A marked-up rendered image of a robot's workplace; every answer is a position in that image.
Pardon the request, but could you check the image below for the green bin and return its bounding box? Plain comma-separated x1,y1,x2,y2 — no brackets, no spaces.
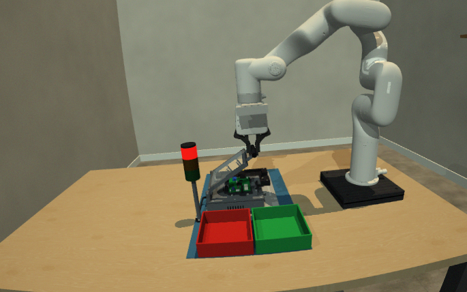
252,204,312,254

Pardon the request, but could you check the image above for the green circuit board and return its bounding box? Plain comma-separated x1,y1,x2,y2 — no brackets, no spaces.
228,176,251,192

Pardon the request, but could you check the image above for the red bin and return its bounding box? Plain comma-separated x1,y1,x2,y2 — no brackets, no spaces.
196,208,254,257

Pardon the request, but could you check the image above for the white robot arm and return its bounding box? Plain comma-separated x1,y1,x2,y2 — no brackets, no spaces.
235,0,402,186

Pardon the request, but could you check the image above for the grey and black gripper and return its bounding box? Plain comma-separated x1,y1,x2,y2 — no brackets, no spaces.
234,103,271,156

